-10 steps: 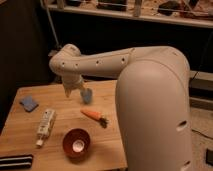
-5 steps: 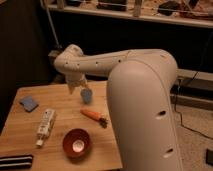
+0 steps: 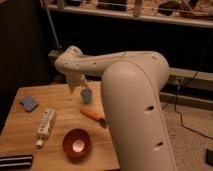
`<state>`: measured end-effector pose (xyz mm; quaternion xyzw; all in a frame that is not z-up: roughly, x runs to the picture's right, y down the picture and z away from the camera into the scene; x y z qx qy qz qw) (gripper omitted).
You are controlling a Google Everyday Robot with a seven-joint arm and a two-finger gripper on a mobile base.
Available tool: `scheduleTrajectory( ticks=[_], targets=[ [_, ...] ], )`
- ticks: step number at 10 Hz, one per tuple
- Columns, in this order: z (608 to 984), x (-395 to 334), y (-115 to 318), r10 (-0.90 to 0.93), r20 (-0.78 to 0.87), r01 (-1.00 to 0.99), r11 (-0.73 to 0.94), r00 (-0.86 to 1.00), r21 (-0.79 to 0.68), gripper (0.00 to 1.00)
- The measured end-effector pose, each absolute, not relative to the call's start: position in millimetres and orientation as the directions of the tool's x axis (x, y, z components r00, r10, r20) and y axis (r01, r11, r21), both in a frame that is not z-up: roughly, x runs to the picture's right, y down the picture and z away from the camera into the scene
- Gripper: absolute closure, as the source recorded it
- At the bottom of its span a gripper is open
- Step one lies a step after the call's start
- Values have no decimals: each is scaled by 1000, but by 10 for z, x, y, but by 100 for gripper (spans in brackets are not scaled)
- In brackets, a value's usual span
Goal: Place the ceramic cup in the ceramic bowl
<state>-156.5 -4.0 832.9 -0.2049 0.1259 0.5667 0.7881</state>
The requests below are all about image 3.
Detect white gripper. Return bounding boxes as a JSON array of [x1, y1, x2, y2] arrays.
[[66, 72, 89, 94]]

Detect blue ceramic cup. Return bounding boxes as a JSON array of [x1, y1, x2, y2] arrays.
[[81, 88, 92, 104]]

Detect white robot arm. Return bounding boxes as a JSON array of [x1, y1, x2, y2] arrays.
[[55, 46, 178, 171]]

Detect red ceramic bowl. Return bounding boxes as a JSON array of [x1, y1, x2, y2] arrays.
[[62, 129, 91, 158]]

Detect orange toy carrot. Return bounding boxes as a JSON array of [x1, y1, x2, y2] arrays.
[[80, 109, 107, 128]]

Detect metal rod stand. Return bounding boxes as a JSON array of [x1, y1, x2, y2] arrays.
[[43, 0, 63, 53]]

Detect white tube bottle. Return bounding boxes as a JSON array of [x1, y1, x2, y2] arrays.
[[36, 109, 56, 147]]

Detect wooden table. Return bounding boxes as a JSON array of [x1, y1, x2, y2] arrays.
[[0, 84, 119, 171]]

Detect blue sponge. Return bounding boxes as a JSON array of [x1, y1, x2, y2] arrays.
[[20, 96, 38, 112]]

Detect black white striped cloth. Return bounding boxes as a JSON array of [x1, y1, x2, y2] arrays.
[[0, 155, 33, 169]]

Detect black box on floor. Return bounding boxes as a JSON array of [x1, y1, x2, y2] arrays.
[[206, 149, 213, 166]]

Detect metal shelf rail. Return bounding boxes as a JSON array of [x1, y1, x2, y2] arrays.
[[40, 0, 213, 29]]

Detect black cable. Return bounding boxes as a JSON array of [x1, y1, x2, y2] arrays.
[[173, 26, 213, 141]]

